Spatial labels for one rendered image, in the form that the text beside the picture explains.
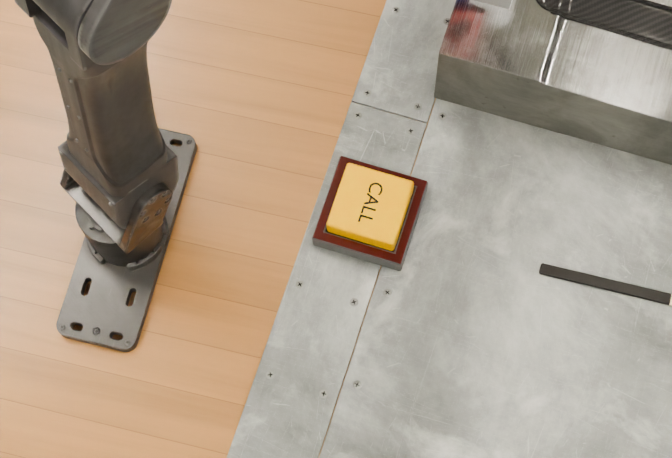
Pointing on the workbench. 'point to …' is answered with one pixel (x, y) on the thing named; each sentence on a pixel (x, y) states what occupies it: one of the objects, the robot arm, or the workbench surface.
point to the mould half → (565, 58)
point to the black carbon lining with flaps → (606, 9)
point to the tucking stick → (606, 284)
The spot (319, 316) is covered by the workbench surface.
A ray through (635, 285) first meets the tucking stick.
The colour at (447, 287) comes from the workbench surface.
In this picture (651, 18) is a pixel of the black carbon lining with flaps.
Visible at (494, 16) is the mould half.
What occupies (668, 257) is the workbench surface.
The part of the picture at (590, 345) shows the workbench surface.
